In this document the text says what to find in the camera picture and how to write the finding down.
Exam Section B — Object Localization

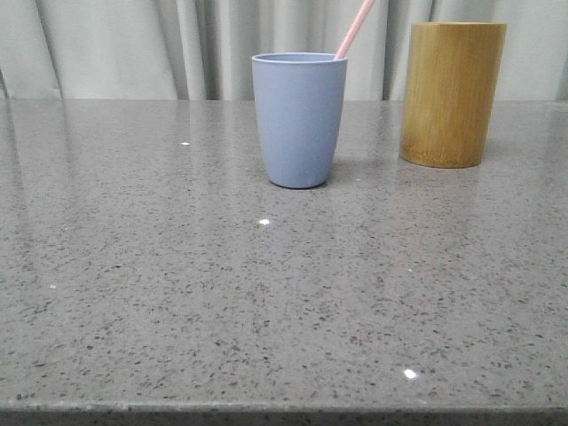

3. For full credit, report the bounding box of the blue plastic cup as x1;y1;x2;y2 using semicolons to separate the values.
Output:
251;52;348;189

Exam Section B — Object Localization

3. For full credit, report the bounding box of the pink chopstick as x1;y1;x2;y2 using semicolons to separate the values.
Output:
334;0;375;60

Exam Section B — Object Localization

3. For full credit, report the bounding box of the bamboo wooden cup holder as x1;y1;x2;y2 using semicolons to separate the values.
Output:
399;22;507;169

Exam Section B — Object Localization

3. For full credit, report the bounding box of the grey curtain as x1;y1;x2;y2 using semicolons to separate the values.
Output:
1;1;567;100

